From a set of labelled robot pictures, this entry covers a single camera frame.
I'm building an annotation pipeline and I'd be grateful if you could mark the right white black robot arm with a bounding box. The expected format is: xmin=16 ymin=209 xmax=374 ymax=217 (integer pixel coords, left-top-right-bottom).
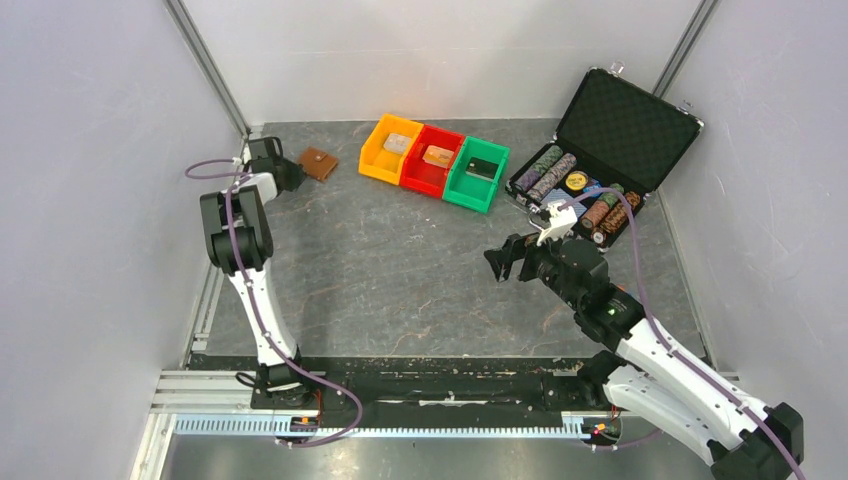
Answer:
xmin=484 ymin=234 xmax=805 ymax=479

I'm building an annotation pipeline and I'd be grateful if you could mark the brown leather card holder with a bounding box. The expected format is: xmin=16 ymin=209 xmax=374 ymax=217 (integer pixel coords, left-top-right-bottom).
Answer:
xmin=298 ymin=147 xmax=339 ymax=183

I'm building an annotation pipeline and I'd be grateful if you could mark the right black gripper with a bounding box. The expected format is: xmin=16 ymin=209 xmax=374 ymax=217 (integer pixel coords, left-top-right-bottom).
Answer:
xmin=484 ymin=223 xmax=583 ymax=310

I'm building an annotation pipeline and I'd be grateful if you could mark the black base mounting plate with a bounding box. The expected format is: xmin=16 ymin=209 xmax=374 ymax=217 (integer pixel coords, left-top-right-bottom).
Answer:
xmin=188 ymin=354 xmax=622 ymax=431

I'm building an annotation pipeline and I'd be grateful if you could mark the black poker chip case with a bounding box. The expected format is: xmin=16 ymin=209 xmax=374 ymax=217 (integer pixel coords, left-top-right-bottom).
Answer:
xmin=505 ymin=67 xmax=704 ymax=250

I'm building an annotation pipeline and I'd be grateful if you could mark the green plastic bin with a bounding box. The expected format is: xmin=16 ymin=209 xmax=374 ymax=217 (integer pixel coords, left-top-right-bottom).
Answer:
xmin=442 ymin=136 xmax=510 ymax=214

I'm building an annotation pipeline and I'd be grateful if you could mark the yellow dealer button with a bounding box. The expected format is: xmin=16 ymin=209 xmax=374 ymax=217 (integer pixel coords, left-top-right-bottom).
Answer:
xmin=564 ymin=171 xmax=591 ymax=192

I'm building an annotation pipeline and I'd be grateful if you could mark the card stack in yellow bin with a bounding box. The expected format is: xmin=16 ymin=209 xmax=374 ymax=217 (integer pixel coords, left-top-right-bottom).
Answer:
xmin=383 ymin=133 xmax=412 ymax=155

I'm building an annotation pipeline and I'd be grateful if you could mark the blue playing card deck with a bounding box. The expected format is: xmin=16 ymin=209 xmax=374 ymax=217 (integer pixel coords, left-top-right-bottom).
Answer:
xmin=541 ymin=188 xmax=588 ymax=219

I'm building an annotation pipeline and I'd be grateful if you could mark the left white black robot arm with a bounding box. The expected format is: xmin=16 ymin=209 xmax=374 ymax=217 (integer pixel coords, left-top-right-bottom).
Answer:
xmin=185 ymin=136 xmax=314 ymax=409

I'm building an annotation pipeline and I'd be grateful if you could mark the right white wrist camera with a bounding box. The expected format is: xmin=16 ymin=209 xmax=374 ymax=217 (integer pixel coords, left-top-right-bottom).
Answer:
xmin=536 ymin=201 xmax=578 ymax=247

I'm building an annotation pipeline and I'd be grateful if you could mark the card stack in red bin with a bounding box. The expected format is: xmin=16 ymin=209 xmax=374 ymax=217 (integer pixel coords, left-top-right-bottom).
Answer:
xmin=422 ymin=145 xmax=455 ymax=168

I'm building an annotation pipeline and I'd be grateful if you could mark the yellow plastic bin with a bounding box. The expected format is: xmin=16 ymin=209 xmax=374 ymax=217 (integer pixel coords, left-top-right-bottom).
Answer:
xmin=358 ymin=113 xmax=424 ymax=185

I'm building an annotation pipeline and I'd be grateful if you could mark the red plastic bin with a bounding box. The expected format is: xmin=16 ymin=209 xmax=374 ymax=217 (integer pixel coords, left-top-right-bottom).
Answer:
xmin=399 ymin=124 xmax=465 ymax=199

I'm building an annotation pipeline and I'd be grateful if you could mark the dark card in green bin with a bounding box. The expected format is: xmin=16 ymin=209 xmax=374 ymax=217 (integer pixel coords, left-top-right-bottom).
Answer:
xmin=465 ymin=157 xmax=499 ymax=182

